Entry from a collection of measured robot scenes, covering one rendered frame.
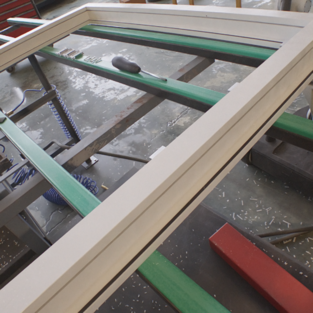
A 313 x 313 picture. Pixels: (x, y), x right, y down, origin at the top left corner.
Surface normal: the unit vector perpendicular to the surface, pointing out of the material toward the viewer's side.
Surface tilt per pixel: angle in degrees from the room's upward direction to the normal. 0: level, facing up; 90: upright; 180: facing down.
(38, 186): 90
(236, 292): 0
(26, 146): 0
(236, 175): 0
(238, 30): 90
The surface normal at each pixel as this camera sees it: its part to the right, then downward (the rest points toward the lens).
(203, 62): 0.68, 0.37
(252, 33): -0.70, 0.60
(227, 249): -0.23, -0.71
